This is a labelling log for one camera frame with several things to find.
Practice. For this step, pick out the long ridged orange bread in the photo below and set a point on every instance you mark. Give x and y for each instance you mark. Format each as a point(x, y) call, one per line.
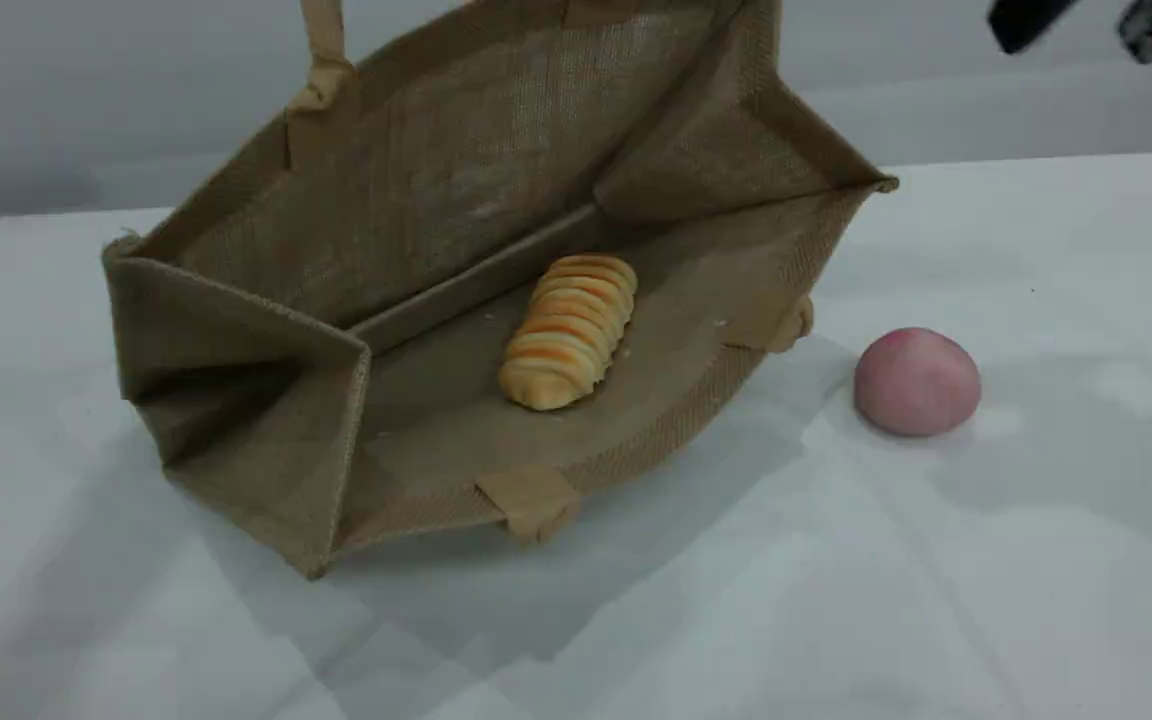
point(568, 335)

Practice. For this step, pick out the pink peach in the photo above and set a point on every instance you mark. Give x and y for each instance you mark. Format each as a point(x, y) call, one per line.
point(918, 385)

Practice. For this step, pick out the brown jute tote bag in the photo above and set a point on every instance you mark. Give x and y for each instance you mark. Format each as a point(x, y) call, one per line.
point(456, 200)

